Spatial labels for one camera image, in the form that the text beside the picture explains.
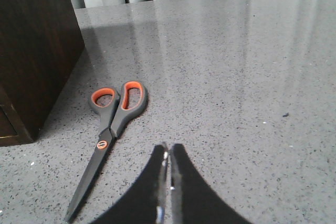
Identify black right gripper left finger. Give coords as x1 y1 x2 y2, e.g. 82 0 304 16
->
93 143 168 223

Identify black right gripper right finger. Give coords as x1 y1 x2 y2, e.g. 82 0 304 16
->
170 144 250 223

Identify grey orange handled scissors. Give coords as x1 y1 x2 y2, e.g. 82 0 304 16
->
65 81 148 223

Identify dark wooden drawer cabinet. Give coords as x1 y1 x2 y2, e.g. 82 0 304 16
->
1 0 85 146

